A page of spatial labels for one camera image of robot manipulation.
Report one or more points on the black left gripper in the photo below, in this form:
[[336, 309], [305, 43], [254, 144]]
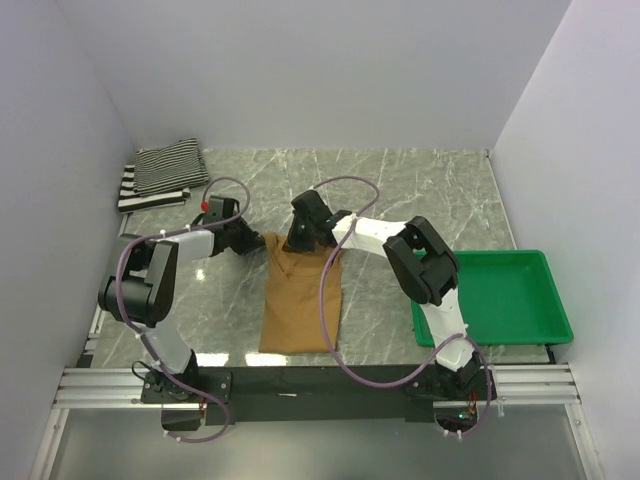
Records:
[[252, 239]]

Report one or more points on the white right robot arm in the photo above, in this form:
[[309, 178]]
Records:
[[425, 268]]

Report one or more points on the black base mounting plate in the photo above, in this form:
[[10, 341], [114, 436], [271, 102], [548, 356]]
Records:
[[228, 395]]

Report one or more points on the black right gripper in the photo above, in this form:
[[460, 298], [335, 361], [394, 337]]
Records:
[[292, 242]]

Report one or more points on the green plastic bin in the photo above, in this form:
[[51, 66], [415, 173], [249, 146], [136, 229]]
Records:
[[509, 297]]

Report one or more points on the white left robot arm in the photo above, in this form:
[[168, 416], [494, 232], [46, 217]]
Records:
[[139, 284]]

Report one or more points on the thin striped black tank top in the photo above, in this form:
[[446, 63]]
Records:
[[170, 168]]

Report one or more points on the wide striped black white tank top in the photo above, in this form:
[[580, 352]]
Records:
[[130, 200]]

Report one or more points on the aluminium rail frame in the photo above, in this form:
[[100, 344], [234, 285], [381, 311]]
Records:
[[536, 427]]

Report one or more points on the tan tank top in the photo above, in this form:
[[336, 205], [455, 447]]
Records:
[[291, 323]]

